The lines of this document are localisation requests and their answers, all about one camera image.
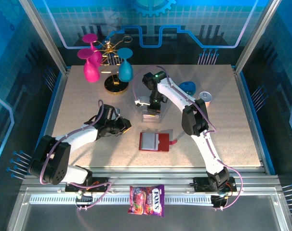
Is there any red card holder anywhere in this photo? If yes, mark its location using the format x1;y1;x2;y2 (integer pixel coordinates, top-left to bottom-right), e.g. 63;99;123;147
138;131;179;153

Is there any clear acrylic card stand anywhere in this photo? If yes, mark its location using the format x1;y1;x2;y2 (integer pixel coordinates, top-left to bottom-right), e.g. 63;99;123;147
141;105;166;123

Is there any blue lid yogurt cup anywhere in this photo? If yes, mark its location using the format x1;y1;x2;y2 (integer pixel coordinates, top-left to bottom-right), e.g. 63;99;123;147
178;81;197;96

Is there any gold wine glass rack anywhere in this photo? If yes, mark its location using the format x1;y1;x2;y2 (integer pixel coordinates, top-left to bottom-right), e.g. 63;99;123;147
92;30;133;95

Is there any teal wine glass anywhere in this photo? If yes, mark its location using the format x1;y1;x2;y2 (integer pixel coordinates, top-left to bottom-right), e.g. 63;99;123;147
116;47;134;82

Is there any large pink wine glass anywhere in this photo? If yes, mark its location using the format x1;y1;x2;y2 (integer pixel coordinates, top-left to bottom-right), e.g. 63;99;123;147
77;48;101;83

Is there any purple candy bag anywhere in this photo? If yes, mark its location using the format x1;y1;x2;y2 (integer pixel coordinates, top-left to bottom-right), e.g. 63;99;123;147
128;184;165;218

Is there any small pink wine glass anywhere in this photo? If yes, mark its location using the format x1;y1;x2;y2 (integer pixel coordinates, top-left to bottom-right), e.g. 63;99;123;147
82;33;103;68

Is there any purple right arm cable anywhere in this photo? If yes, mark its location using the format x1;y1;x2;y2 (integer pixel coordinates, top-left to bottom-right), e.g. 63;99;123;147
133;65;244;211

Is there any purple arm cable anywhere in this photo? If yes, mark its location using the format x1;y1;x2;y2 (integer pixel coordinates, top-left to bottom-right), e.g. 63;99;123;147
133;65;244;211
40;99;112;212

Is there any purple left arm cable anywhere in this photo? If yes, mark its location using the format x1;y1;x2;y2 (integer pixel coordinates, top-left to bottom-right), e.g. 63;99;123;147
40;99;112;212

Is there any aluminium table rail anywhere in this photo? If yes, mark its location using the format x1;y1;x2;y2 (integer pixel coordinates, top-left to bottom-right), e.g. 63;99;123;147
20;167;281;193

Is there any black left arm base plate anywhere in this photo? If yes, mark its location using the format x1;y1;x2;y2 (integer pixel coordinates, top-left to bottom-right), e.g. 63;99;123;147
65;177;111;193

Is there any white slotted cable duct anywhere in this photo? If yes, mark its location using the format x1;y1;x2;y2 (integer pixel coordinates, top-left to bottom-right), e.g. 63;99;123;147
29;194;213;205

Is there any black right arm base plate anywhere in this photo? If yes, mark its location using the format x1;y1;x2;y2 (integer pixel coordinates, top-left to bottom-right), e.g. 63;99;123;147
192;177;238;193

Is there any aluminium frame post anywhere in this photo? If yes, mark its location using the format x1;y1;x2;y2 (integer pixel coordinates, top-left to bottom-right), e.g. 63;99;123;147
234;0;283;74
18;0;72;75

